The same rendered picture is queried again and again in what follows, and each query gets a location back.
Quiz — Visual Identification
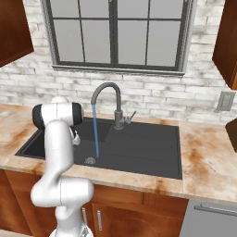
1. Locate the grey framed window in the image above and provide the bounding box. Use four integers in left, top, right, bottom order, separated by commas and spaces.
42, 0, 194, 77

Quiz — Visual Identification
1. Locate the grey dishwasher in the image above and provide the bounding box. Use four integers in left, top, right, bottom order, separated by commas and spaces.
179, 198, 237, 237

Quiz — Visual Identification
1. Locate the dark grey sink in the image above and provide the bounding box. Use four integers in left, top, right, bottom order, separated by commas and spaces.
14, 116, 183, 181

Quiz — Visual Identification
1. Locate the blue water stream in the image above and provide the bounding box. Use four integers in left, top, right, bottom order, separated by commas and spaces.
91, 103, 101, 159

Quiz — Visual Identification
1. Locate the dark brown block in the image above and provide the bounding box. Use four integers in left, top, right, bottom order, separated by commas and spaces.
224, 118, 237, 144

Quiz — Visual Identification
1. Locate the grey cupboard door handle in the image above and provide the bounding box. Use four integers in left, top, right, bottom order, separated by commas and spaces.
96, 209, 103, 232
81, 206, 88, 227

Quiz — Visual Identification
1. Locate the brown wooden panel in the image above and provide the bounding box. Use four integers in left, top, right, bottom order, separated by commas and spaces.
92, 183, 190, 214

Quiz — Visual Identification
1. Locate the grey curved tap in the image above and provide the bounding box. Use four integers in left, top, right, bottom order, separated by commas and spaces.
90, 81, 137, 131

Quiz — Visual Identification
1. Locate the brown wooden cupboard door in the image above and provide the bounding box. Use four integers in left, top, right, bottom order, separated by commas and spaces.
89, 201, 188, 237
0, 169, 59, 237

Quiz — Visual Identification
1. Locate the grey sink drain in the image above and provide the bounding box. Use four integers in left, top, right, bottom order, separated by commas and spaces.
84, 156, 97, 165

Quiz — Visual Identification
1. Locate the brown wooden wall cupboard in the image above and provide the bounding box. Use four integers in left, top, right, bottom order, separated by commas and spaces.
0, 0, 35, 68
211, 0, 237, 91

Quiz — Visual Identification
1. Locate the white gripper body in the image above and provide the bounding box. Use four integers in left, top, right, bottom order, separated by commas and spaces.
70, 127, 82, 147

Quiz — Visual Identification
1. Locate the grey dishwasher handle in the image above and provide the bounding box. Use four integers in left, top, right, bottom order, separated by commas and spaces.
193, 205, 237, 218

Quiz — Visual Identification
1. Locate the grey wall socket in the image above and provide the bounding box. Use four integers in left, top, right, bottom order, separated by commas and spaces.
215, 90, 237, 112

